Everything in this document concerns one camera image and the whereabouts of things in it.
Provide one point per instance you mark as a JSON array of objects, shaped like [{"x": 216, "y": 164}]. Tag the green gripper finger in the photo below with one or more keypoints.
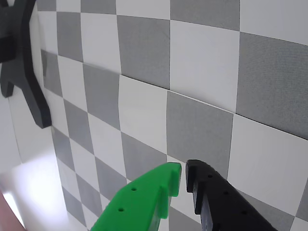
[{"x": 139, "y": 204}]

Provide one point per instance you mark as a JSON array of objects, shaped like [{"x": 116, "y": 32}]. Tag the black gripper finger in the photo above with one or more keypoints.
[{"x": 221, "y": 204}]

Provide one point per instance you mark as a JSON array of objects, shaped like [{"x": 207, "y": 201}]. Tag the grey white checkerboard mat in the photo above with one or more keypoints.
[{"x": 144, "y": 96}]

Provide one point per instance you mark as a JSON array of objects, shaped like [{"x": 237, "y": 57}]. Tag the pink object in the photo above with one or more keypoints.
[{"x": 7, "y": 216}]

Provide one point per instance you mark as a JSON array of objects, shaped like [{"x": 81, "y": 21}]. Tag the black star-shaped stand base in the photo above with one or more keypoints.
[{"x": 24, "y": 60}]

